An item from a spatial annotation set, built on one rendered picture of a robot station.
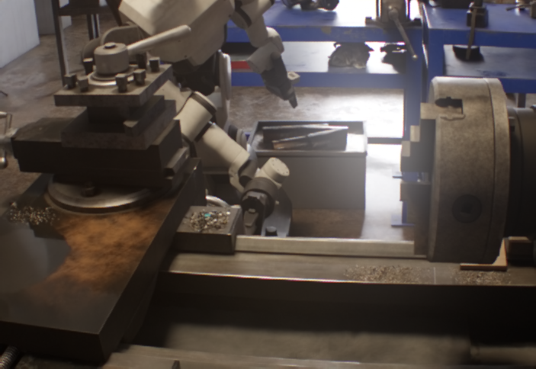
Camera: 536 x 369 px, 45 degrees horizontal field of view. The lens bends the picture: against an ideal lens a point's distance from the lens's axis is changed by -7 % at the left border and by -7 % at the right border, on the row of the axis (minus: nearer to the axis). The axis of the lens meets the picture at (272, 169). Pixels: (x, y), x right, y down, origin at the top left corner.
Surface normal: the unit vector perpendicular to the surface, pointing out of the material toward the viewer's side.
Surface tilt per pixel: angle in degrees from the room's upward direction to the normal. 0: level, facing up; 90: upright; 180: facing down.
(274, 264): 0
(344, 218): 0
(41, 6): 90
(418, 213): 56
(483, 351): 0
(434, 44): 90
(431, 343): 12
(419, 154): 116
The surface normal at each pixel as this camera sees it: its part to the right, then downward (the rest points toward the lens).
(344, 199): -0.11, 0.43
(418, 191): -0.16, -0.15
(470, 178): -0.17, 0.08
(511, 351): -0.04, -0.90
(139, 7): -0.10, -0.37
